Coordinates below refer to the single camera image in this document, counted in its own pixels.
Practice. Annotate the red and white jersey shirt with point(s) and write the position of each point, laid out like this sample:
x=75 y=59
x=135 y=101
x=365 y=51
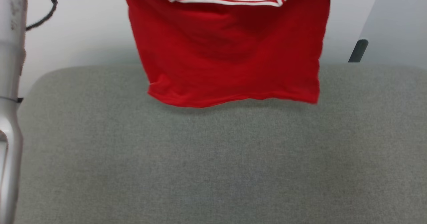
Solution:
x=227 y=50

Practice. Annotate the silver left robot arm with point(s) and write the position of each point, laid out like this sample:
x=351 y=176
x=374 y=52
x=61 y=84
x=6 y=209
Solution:
x=10 y=67

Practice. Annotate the dark rounded post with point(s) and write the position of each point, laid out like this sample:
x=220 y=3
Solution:
x=358 y=50

